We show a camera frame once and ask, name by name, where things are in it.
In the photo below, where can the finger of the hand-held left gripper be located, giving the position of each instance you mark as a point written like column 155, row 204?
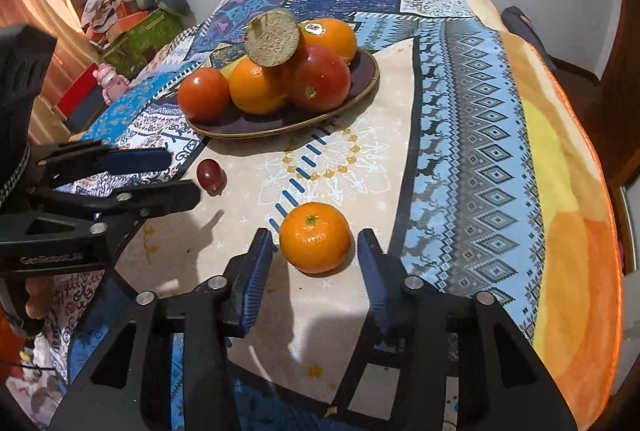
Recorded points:
column 165, row 198
column 135, row 159

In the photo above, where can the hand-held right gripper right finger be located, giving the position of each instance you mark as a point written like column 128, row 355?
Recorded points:
column 372, row 276

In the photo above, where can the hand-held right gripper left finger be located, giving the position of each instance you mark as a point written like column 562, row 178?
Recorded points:
column 255, row 283

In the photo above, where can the small dark red fruit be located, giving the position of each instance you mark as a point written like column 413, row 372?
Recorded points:
column 210, row 176

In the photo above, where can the small mandarin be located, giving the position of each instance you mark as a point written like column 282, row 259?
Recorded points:
column 315, row 238

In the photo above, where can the red tomato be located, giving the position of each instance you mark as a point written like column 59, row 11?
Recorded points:
column 320, row 78
column 204, row 93

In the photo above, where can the yellow corn piece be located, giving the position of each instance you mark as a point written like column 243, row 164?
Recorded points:
column 227, row 71
column 272, row 38

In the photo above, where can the purple plate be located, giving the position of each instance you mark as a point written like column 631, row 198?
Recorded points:
column 357, row 78

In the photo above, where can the large orange with sticker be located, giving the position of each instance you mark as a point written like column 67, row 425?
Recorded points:
column 330, row 38

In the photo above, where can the person's left hand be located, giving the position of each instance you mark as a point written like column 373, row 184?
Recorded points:
column 39, row 296

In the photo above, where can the red box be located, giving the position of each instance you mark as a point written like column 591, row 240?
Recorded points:
column 80, row 100

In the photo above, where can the pink toy figure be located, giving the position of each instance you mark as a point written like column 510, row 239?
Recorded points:
column 111, row 82

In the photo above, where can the green storage box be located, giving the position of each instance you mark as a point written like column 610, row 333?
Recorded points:
column 145, row 40

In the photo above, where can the blue patchwork blanket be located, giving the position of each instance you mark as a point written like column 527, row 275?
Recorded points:
column 450, row 136

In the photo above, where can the orange yellow blanket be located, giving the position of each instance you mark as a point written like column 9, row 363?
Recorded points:
column 565, row 211

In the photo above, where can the grey backpack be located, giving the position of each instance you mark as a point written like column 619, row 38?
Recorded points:
column 522, row 28

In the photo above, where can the brown wooden door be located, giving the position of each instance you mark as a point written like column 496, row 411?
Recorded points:
column 620, row 86

